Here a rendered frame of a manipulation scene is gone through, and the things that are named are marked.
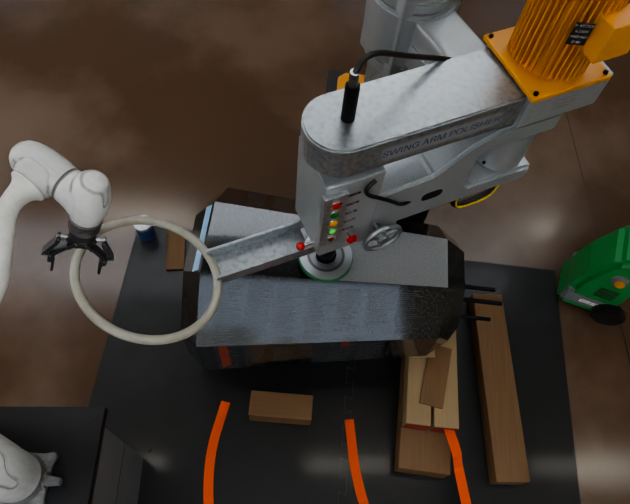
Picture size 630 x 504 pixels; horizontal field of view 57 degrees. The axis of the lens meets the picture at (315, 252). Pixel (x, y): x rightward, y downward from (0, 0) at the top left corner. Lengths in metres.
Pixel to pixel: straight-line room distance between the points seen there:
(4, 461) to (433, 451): 1.80
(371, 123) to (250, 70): 2.58
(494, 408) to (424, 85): 1.79
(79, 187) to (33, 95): 2.70
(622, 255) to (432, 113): 1.72
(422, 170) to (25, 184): 1.18
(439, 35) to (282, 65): 2.07
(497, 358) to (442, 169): 1.43
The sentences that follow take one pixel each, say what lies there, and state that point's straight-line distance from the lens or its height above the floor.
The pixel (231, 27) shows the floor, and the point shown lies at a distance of 4.49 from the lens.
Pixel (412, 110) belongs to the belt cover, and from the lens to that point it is 1.72.
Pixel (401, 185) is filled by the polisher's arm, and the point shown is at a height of 1.39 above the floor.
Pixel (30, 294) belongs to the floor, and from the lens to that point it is 3.48.
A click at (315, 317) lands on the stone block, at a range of 2.42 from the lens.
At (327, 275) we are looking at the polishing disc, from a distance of 2.30.
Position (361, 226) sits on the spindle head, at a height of 1.24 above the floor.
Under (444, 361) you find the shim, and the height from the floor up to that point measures 0.25.
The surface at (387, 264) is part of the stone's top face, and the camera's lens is 2.42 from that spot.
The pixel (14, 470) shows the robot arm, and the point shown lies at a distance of 2.06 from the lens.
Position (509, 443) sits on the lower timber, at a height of 0.12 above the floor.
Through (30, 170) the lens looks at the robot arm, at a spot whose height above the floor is 1.67.
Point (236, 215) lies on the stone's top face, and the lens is 2.50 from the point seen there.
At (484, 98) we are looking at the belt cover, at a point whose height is 1.69.
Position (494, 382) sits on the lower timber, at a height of 0.12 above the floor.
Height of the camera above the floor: 2.94
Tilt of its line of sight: 62 degrees down
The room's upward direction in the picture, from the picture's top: 7 degrees clockwise
